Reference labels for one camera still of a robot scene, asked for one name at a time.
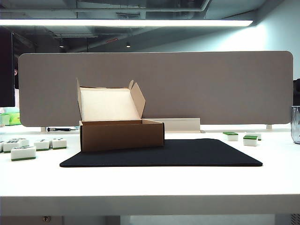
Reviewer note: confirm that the black rectangular mat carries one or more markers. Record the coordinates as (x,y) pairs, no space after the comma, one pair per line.
(168,153)

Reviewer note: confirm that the grey desk divider panel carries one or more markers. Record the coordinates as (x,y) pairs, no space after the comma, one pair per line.
(211,89)

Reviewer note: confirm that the open brown cardboard box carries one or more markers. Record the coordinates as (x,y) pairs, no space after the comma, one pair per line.
(122,137)

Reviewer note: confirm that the white green snack package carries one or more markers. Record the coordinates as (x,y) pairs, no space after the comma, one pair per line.
(3,119)

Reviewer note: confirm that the round metal bolt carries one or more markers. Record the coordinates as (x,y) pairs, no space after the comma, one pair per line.
(46,218)

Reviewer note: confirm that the white divider foot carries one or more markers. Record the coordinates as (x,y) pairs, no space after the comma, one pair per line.
(43,129)
(269,127)

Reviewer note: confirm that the person in dark clothes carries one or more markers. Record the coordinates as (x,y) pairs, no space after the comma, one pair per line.
(16,75)

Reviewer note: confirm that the white green mahjong tile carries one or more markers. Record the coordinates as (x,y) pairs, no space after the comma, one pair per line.
(22,141)
(257,135)
(58,143)
(42,144)
(250,140)
(1,146)
(9,146)
(230,136)
(23,153)

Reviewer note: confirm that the black screwdriver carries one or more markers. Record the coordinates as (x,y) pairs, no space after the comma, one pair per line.
(58,129)

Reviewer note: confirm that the black object beside divider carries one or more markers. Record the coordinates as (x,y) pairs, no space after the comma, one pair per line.
(297,90)

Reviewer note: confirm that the black monitor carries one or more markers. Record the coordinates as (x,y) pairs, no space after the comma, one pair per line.
(5,68)

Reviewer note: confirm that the small pendant lamp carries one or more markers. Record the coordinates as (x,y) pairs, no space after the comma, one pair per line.
(128,45)

